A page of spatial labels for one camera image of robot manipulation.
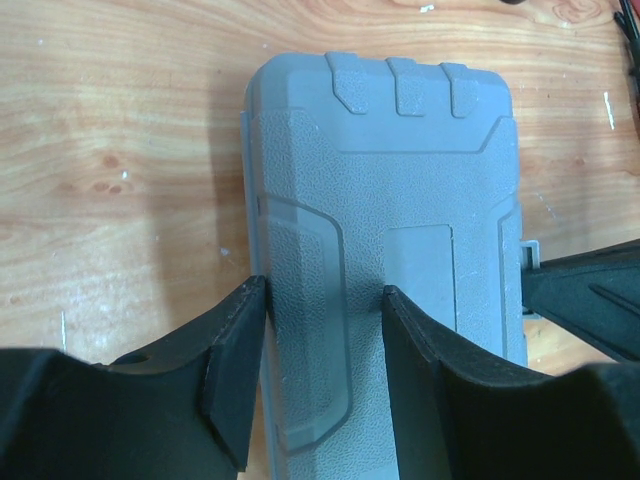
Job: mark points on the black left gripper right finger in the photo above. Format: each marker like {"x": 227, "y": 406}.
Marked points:
{"x": 461, "y": 412}

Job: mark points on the grey plastic tool case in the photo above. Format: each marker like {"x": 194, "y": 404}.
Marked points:
{"x": 361, "y": 173}

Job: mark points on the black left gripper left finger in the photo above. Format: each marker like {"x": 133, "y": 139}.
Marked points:
{"x": 181, "y": 407}

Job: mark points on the pink black screwdriver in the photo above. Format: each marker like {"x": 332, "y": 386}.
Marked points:
{"x": 626, "y": 21}

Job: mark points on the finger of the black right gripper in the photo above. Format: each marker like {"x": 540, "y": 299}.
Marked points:
{"x": 593, "y": 295}

